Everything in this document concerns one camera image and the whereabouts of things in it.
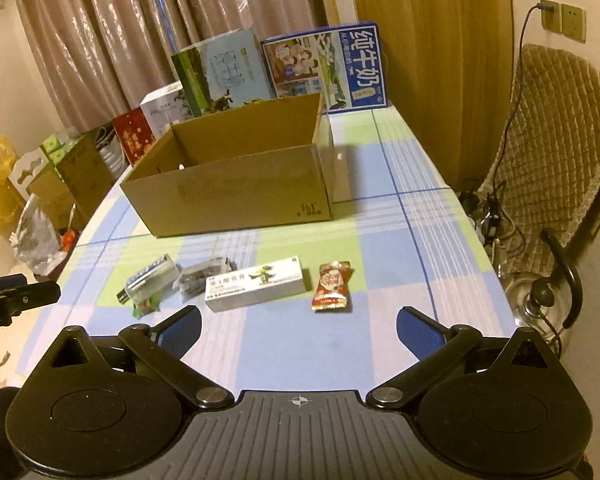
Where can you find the white crumpled plastic bag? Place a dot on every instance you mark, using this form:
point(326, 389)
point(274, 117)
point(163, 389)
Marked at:
point(37, 237)

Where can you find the green patterned box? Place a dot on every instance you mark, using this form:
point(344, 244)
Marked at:
point(60, 145)

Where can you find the red snack packet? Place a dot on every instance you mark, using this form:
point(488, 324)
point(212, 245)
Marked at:
point(332, 287)

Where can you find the small orange object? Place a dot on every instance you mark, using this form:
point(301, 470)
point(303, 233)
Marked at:
point(70, 240)

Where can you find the red gift box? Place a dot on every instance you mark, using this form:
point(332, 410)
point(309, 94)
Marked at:
point(134, 135)

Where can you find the white striped bag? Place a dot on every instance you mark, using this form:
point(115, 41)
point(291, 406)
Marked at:
point(111, 152)

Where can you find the green candy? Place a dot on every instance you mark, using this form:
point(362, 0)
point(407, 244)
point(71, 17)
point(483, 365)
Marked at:
point(146, 306)

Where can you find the wall socket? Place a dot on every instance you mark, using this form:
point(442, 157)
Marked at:
point(562, 19)

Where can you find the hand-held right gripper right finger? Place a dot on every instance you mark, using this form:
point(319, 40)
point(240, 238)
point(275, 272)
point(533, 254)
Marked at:
point(419, 332)

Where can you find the white medicine box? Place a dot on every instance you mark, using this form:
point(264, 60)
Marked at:
point(257, 286)

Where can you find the light wooden slat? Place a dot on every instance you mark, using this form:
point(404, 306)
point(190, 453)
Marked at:
point(331, 0)

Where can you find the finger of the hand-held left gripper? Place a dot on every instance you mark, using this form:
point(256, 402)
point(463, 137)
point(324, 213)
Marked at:
point(37, 294)
point(7, 281)

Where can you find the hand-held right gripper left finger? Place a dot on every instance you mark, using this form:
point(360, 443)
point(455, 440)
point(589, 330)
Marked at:
point(181, 329)

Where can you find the wooden door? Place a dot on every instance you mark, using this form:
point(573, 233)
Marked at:
point(430, 60)

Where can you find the chair with quilted cover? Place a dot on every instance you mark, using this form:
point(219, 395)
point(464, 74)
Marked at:
point(560, 150)

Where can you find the blue milk carton box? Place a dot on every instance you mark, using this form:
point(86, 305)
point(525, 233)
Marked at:
point(350, 67)

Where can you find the silver blue packet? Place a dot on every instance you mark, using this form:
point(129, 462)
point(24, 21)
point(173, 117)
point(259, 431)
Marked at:
point(152, 272)

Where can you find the white gift box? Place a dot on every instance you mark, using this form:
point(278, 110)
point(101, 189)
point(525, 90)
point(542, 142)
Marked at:
point(162, 107)

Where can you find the green and pale blue box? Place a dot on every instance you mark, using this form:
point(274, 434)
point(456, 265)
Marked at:
point(220, 70)

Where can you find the tall brown cardboard box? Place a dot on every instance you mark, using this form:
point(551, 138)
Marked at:
point(87, 170)

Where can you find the beige curtain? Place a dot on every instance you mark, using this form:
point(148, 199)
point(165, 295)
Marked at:
point(120, 25)

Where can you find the grey packet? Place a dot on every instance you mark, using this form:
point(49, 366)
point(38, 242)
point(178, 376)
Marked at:
point(202, 277)

